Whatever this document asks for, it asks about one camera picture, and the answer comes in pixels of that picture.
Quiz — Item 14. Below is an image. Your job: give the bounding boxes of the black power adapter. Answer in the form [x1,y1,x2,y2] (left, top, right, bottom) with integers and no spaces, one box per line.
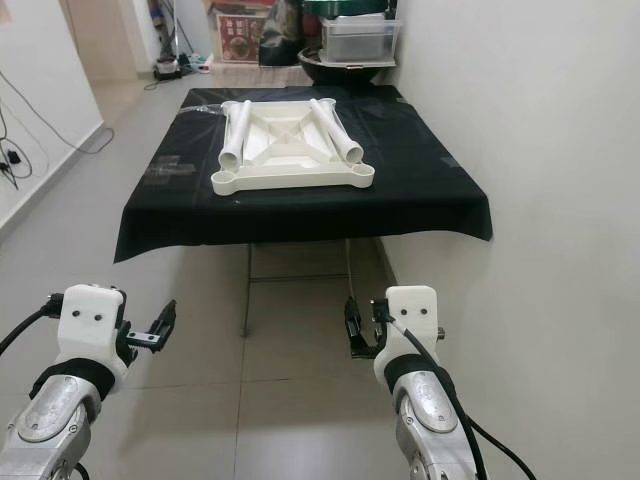
[3,140,26,186]

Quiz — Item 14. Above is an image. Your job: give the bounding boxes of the black wall cable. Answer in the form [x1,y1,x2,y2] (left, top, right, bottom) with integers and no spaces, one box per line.
[0,70,113,191]

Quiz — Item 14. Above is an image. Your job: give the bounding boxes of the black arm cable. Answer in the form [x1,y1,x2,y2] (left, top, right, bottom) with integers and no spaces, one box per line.
[0,298,61,356]
[378,308,541,480]

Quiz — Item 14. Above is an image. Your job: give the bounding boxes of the green round pot lid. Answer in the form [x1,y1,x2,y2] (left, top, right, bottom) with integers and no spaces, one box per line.
[302,0,371,18]

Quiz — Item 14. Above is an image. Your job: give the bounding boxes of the small floor appliance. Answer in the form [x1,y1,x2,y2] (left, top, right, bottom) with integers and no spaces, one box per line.
[153,58,186,81]

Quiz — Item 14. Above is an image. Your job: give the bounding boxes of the white plastic children table top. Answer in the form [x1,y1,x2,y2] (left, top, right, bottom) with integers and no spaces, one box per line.
[210,97,376,196]

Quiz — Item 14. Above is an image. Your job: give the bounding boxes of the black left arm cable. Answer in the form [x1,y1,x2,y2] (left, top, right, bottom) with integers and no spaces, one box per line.
[0,298,61,356]

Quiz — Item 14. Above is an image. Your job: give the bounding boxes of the red printed carton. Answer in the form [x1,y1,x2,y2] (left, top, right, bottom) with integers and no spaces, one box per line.
[217,14,266,65]

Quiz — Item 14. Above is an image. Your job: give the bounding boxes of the black plastic bag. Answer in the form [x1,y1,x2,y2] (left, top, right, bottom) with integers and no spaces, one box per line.
[257,10,306,69]

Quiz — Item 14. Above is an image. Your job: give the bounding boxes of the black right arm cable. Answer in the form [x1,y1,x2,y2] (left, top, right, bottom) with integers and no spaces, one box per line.
[378,308,541,480]

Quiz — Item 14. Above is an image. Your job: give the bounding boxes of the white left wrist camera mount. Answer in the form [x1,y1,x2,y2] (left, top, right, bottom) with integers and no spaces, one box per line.
[56,284,131,369]

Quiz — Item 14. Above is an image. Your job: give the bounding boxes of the clear bin with orange lid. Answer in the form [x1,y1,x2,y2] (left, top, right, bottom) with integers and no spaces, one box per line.
[208,0,286,66]

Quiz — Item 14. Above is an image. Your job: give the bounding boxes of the clear plastic storage container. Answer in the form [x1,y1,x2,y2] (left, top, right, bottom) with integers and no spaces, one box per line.
[320,17,403,64]

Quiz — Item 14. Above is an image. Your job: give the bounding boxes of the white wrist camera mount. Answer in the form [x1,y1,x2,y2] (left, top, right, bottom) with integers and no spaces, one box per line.
[373,286,441,391]
[56,284,131,369]

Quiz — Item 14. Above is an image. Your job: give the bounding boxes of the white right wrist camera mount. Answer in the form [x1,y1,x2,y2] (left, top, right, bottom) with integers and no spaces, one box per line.
[373,286,441,391]

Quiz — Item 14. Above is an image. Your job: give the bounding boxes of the black round wok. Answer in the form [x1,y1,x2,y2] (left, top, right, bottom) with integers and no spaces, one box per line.
[297,48,381,86]

